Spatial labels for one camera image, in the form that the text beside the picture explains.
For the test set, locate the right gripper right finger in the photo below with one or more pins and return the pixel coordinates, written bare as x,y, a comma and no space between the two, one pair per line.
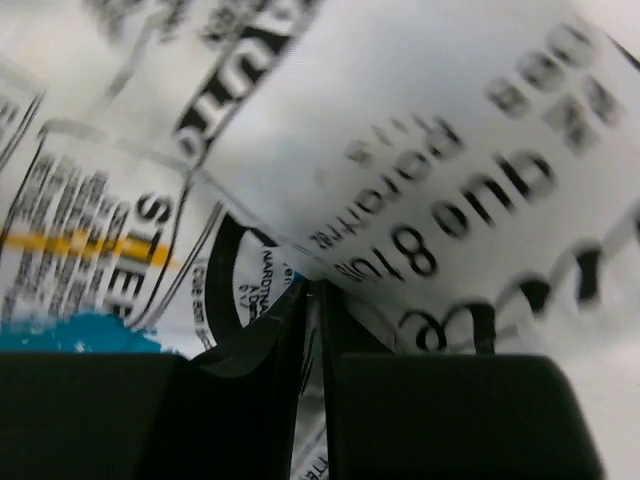
400,416

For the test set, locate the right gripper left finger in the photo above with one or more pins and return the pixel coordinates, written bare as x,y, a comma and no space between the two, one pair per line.
227,414

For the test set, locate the patterned white teal yellow shorts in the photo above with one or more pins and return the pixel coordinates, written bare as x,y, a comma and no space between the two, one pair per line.
465,173

